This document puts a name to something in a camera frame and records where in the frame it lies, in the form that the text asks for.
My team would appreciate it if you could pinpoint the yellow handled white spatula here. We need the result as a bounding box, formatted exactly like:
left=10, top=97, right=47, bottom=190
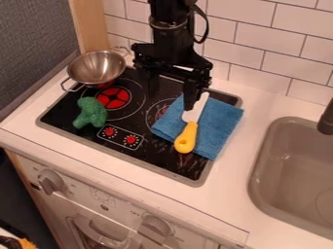
left=172, top=91, right=211, bottom=155

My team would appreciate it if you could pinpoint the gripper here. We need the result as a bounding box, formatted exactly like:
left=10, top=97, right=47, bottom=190
left=129, top=29, right=215, bottom=112

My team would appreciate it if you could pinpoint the blue cloth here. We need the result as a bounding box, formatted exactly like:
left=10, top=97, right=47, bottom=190
left=149, top=93, right=246, bottom=161

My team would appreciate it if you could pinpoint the toy sink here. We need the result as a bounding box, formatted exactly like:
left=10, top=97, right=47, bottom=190
left=246, top=116, right=333, bottom=241

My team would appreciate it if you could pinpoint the tap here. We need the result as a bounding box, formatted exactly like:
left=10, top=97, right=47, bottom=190
left=315, top=96, right=333, bottom=136

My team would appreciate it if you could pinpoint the silver pan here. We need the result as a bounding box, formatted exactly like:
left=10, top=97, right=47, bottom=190
left=59, top=49, right=128, bottom=92

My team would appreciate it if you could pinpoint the toy stove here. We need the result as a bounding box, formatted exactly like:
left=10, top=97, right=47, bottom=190
left=35, top=66, right=245, bottom=189

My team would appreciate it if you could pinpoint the green toy broccoli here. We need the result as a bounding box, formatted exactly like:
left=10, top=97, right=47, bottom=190
left=71, top=96, right=110, bottom=130

